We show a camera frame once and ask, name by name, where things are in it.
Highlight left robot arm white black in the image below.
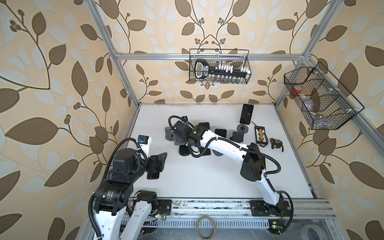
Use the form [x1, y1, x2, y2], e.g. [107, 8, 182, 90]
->
[88, 135, 172, 240]

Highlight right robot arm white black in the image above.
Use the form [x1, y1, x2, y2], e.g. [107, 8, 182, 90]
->
[168, 115, 294, 217]

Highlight grey round phone stand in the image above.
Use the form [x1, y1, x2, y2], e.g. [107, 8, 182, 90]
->
[165, 127, 175, 142]

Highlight centre black phone with label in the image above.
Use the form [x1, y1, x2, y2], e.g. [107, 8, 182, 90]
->
[199, 122, 210, 130]

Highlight black centre phone stand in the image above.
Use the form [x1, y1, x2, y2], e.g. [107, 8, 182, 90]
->
[200, 148, 211, 156]

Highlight round stand of phone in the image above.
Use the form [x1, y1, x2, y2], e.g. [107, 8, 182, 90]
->
[212, 150, 223, 157]
[237, 124, 249, 134]

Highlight black folding phone stand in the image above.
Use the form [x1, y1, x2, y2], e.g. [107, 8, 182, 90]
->
[230, 131, 244, 143]

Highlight round stand of rear phone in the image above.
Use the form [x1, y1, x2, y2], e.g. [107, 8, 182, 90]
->
[237, 124, 249, 134]

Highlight rear tall black phone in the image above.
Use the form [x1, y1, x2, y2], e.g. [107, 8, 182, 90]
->
[240, 104, 254, 125]

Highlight black charger board yellow plugs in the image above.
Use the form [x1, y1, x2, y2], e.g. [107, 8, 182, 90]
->
[255, 126, 269, 148]

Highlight black yellow tape measure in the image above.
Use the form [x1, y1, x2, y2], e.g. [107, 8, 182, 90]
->
[270, 138, 284, 152]

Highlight wire basket on back wall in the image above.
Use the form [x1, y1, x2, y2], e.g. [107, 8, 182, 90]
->
[189, 48, 252, 85]

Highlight wire basket on wall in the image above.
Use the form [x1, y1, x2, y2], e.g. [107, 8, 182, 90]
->
[189, 48, 252, 85]
[284, 62, 365, 130]

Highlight tape ring roll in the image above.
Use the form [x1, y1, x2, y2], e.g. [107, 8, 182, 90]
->
[196, 215, 217, 240]

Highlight wire basket on right wall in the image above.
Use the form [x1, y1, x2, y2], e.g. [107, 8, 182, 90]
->
[284, 62, 365, 130]

